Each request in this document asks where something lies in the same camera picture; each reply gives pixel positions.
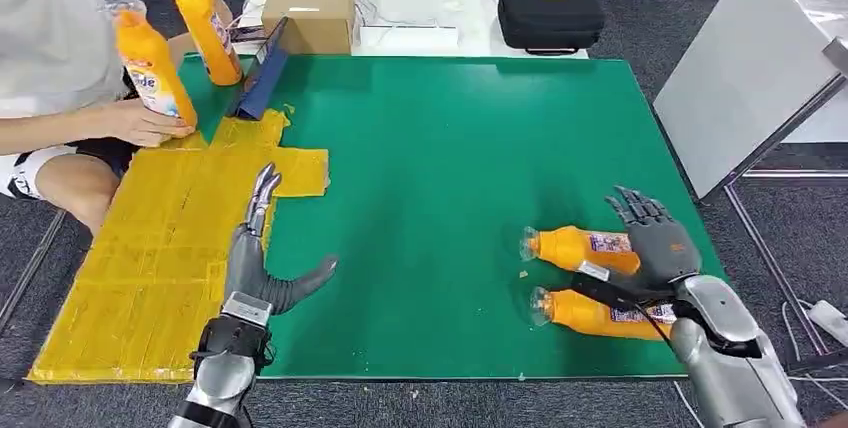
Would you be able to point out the white tilted table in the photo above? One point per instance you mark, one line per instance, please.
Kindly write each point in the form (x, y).
(742, 74)

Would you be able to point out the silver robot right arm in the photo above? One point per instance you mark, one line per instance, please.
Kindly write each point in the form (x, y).
(729, 359)

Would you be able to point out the green table mat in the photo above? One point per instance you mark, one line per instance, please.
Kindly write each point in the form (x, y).
(430, 180)

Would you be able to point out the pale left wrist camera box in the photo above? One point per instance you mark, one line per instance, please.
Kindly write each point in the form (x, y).
(246, 309)

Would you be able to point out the yellow taped sheet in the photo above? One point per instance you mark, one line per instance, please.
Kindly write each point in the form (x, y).
(146, 266)

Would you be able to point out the black zip case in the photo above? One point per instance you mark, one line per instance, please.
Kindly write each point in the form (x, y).
(550, 14)

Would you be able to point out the dark blue folded board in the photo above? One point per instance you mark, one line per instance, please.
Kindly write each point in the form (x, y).
(265, 77)

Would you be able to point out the person's right hand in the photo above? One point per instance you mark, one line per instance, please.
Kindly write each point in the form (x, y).
(142, 123)

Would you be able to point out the person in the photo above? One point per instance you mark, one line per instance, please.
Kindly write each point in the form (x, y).
(46, 34)

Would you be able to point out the orange drink bottle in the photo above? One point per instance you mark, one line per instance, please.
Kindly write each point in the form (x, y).
(583, 316)
(205, 21)
(149, 64)
(570, 246)

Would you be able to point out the brown cardboard box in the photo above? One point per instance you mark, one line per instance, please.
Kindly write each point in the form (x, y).
(311, 14)

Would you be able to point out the white power strip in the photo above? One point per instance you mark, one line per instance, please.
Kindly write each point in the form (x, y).
(831, 322)

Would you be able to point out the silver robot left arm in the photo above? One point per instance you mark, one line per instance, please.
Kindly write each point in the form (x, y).
(222, 378)

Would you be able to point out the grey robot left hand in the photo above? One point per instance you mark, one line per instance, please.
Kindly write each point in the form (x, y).
(248, 266)

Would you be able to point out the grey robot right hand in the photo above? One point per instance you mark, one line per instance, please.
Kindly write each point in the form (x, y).
(662, 249)

